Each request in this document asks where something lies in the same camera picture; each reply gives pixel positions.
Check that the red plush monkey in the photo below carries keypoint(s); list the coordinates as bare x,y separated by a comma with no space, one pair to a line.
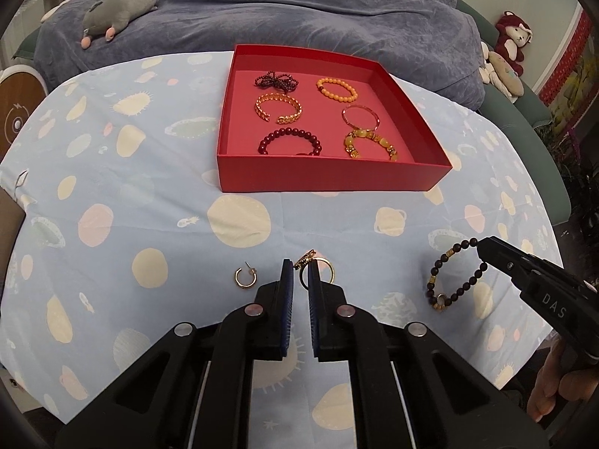
507,42

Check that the gold hoop earring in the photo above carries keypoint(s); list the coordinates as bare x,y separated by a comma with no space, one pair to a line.
245,286

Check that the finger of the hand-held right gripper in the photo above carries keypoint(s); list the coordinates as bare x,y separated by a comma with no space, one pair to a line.
500,255

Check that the person's right hand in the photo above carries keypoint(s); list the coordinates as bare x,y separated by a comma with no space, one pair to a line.
547,383

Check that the thin rose gold bangle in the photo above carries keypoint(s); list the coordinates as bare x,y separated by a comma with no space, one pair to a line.
376,117

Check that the teal sofa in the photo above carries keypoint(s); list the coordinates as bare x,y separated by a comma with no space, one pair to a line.
529,126

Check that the beige plush toy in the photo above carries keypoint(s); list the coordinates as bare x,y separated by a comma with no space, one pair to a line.
507,75

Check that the red wall scroll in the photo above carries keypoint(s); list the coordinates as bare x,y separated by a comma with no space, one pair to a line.
568,56

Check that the red cardboard box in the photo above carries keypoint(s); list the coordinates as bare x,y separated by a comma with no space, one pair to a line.
327,177

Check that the white round wood-top device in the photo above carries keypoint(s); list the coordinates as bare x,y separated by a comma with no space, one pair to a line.
18,112

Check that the light blue planet-print sheet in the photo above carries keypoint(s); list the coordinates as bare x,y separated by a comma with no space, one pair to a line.
140,196

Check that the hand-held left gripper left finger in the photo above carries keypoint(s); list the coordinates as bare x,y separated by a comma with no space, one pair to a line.
286,308

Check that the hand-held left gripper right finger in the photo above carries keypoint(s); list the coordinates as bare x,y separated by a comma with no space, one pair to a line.
314,308

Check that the blue-grey blanket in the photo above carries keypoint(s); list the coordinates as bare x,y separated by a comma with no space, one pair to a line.
281,9

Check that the grey plush mouse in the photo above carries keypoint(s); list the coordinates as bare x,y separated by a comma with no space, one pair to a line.
112,11

